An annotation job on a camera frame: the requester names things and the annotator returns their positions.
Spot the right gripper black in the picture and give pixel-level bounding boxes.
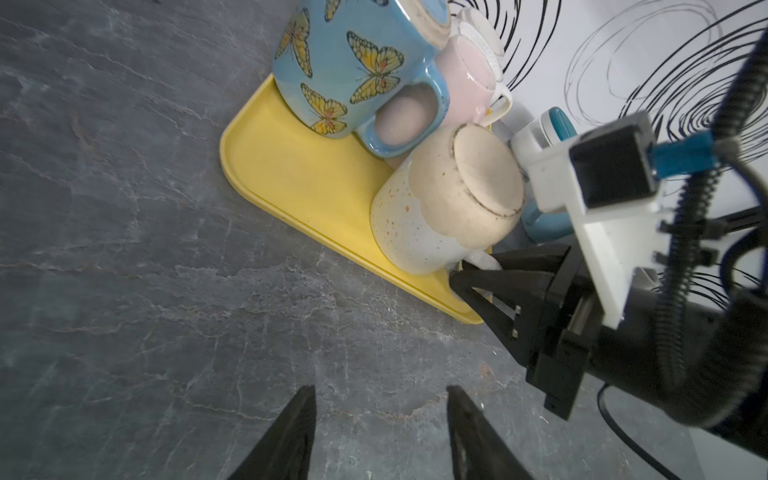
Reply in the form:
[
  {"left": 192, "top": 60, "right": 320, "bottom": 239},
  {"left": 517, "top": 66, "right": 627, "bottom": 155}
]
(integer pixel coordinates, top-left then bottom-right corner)
[{"left": 449, "top": 243, "right": 603, "bottom": 420}]

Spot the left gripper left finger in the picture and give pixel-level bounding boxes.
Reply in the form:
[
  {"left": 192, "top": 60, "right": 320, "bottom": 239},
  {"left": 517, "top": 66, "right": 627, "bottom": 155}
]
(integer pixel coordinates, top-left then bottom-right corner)
[{"left": 229, "top": 385, "right": 317, "bottom": 480}]

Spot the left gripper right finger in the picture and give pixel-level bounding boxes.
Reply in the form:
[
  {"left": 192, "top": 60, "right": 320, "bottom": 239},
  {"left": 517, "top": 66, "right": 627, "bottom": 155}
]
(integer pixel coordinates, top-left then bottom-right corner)
[{"left": 447, "top": 385, "right": 533, "bottom": 480}]

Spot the beige speckled mug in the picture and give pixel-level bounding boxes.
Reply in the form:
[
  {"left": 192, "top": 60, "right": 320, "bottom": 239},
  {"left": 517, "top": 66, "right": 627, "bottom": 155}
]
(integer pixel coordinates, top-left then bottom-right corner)
[{"left": 370, "top": 124, "right": 524, "bottom": 275}]

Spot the yellow plastic tray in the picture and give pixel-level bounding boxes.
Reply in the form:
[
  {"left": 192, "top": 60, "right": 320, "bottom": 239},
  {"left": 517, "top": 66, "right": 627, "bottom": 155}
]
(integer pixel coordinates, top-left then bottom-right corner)
[{"left": 219, "top": 76, "right": 482, "bottom": 325}]

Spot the light blue mug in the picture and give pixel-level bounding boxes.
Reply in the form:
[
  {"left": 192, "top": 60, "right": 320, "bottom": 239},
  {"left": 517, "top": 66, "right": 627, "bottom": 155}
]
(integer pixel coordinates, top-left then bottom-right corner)
[{"left": 521, "top": 199, "right": 574, "bottom": 244}]

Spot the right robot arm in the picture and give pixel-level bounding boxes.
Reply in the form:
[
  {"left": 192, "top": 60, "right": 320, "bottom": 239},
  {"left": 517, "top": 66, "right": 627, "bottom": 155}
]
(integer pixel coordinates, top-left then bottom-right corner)
[{"left": 449, "top": 244, "right": 767, "bottom": 457}]

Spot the teal lidded white mug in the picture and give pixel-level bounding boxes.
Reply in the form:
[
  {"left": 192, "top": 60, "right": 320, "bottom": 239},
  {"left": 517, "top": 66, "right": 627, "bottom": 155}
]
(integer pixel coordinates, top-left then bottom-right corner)
[{"left": 510, "top": 107, "right": 577, "bottom": 174}]

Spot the pink mug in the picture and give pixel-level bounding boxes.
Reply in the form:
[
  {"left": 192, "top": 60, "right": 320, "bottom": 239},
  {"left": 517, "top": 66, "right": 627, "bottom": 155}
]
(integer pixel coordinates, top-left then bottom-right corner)
[{"left": 374, "top": 7, "right": 513, "bottom": 147}]

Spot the blue butterfly mug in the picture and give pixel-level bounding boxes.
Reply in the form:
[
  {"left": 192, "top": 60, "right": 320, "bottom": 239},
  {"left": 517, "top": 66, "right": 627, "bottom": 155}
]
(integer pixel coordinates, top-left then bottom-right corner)
[{"left": 273, "top": 1, "right": 451, "bottom": 158}]

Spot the black corrugated cable right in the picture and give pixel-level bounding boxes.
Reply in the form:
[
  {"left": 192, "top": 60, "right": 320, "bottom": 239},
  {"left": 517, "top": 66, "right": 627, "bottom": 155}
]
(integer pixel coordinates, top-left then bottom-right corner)
[{"left": 653, "top": 26, "right": 768, "bottom": 427}]

